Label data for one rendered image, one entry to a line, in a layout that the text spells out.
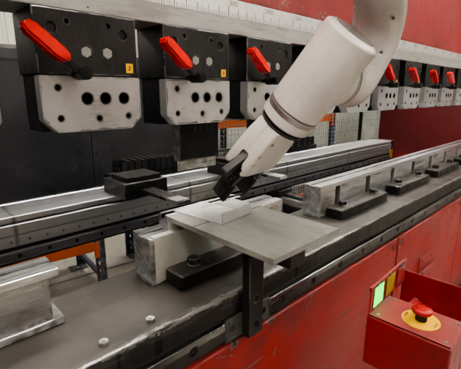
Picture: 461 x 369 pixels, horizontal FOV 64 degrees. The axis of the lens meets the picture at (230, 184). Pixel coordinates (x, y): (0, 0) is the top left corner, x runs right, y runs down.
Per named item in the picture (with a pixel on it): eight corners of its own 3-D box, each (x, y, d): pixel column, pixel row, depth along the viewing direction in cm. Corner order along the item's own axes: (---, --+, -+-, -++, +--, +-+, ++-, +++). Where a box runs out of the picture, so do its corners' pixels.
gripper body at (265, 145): (287, 101, 63) (252, 148, 69) (253, 102, 55) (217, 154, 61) (317, 132, 60) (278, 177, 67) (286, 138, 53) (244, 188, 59)
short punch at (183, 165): (181, 172, 72) (178, 122, 70) (174, 170, 73) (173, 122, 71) (218, 165, 79) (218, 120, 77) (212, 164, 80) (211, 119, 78)
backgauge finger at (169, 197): (161, 215, 76) (159, 192, 75) (104, 192, 94) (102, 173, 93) (205, 203, 84) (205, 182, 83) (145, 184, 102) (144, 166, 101)
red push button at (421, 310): (427, 331, 73) (429, 315, 72) (406, 322, 75) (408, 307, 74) (434, 322, 75) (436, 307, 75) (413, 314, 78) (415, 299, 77)
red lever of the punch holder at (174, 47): (171, 32, 57) (208, 76, 63) (156, 35, 60) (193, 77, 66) (165, 42, 56) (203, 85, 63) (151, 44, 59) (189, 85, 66)
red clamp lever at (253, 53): (257, 44, 70) (281, 79, 77) (242, 46, 73) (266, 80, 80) (254, 51, 70) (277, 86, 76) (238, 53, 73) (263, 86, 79)
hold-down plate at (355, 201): (341, 220, 106) (342, 210, 105) (325, 216, 109) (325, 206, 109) (386, 200, 126) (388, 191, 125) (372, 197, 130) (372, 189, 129)
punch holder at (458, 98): (454, 105, 172) (459, 68, 168) (435, 105, 178) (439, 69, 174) (464, 105, 182) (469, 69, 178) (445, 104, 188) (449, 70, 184)
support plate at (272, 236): (273, 266, 53) (273, 259, 52) (167, 221, 71) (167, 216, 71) (339, 233, 65) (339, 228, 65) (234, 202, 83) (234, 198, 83)
